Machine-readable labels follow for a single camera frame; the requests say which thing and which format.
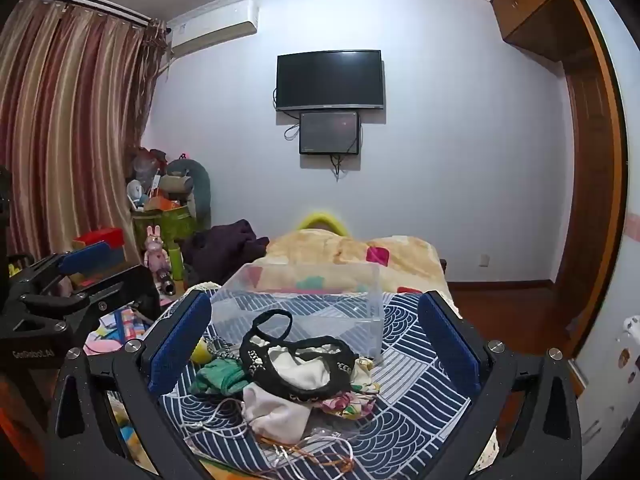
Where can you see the green storage bin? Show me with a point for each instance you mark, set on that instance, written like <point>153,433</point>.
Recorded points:
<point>165,225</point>

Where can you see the blue wave-patterned bed cover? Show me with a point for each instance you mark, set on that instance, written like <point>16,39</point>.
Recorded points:
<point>410,410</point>

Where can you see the pink rabbit plush toy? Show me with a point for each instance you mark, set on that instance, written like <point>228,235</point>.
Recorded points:
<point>154,250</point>

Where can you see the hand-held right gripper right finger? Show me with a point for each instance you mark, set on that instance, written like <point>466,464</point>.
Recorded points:
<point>449,346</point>

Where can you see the wall-mounted black television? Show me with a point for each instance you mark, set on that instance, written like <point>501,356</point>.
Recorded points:
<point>330,80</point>

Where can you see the white air conditioner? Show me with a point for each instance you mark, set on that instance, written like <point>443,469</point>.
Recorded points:
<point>215,35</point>

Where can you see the red box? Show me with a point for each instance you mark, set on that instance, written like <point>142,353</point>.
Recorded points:
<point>100,237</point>

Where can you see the small yellow ball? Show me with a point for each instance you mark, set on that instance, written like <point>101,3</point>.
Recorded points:
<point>200,351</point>

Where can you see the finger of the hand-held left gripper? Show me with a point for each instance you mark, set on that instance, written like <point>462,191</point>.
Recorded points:
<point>127,287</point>
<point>86,256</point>

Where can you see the wooden overhead cabinet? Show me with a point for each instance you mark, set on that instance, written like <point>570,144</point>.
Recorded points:
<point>540,5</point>

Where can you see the colourful printed mat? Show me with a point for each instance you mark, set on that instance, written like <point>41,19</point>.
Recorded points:
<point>122,327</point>

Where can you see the clear plastic storage box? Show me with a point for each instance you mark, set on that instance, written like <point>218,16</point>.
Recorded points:
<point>300,305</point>

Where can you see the floral cloth garment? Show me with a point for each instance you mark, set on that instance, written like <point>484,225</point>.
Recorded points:
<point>357,392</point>

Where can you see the green bottle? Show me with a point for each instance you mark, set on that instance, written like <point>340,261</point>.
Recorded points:
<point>177,260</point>

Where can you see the yellow patterned blanket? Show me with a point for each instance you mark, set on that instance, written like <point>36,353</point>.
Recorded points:
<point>320,252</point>

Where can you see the yellow round chair back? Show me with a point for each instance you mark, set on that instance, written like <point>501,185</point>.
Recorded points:
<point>321,221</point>

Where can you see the white cloth pouch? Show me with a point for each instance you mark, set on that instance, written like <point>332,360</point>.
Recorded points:
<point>276,414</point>

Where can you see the white door with stickers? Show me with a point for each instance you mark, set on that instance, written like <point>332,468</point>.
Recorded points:
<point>622,210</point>

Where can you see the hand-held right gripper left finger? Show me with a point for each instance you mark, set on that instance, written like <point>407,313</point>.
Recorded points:
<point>181,345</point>

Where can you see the black studded bag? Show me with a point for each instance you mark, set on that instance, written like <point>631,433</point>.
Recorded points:
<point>265,355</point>

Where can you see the striped red beige curtain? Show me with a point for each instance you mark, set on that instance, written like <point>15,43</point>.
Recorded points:
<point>65,125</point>

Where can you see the small wall-mounted black monitor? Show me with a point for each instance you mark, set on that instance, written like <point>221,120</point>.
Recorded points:
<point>329,132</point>

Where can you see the wooden door frame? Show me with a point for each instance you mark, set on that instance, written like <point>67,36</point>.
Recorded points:
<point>595,185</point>

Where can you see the long grey plush toy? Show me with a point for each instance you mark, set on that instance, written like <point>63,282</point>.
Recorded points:
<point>200,190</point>

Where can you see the green cloth garment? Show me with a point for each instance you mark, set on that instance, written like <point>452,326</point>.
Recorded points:
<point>220,379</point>

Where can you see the curtain rail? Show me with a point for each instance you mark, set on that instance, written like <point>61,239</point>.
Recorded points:
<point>85,2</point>

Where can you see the dark purple cloth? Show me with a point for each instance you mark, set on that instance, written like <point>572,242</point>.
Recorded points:
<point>220,250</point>

